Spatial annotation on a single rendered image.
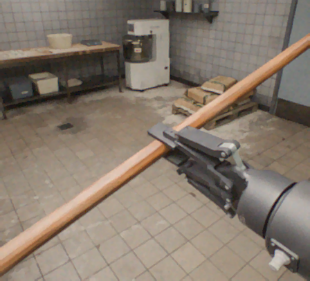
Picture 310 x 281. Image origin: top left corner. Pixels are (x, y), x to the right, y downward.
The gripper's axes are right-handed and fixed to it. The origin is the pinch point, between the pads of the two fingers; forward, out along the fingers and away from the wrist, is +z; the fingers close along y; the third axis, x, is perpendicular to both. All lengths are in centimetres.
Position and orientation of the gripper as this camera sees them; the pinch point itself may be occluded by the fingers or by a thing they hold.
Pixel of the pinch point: (168, 143)
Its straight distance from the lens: 45.0
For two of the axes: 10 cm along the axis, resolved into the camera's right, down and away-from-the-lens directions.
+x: 7.6, -5.0, 4.2
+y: 2.1, 8.0, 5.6
